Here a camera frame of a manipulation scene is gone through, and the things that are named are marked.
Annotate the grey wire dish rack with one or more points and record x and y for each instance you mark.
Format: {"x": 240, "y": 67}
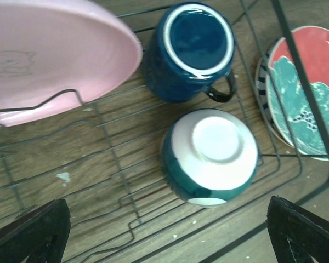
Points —
{"x": 102, "y": 158}

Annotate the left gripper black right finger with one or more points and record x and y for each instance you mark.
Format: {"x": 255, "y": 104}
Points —
{"x": 296, "y": 234}

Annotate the dark blue mug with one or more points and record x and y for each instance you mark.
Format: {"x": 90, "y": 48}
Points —
{"x": 191, "y": 51}

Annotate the red plate with teal flower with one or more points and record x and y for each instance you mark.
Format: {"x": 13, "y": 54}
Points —
{"x": 292, "y": 102}

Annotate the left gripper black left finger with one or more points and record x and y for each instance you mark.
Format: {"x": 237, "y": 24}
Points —
{"x": 39, "y": 236}

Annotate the pink plastic bear plate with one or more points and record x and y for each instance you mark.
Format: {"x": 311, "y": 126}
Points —
{"x": 58, "y": 55}

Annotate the cream upturned bowl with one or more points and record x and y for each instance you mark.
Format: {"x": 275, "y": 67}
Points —
{"x": 208, "y": 157}

